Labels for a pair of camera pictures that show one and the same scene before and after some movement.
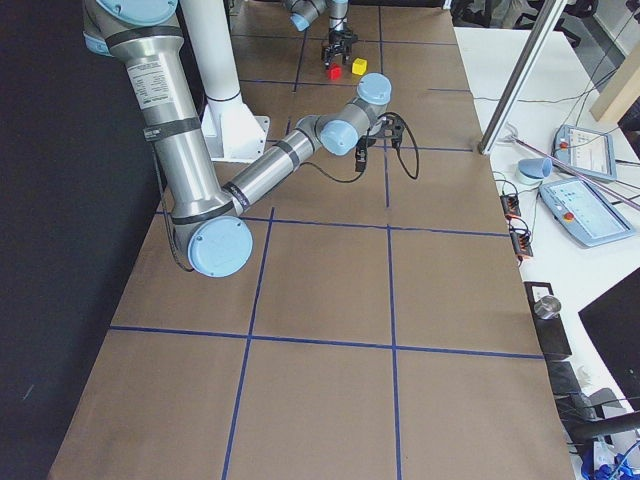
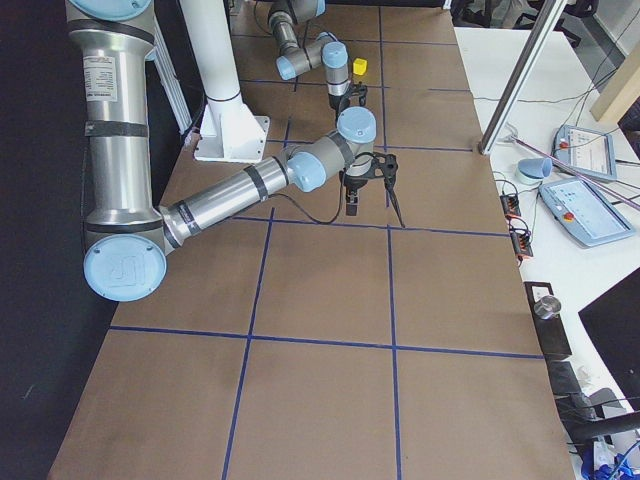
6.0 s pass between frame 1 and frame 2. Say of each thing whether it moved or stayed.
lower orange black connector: stayed
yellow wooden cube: stayed
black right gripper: moved
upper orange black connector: stayed
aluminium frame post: stayed
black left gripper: moved
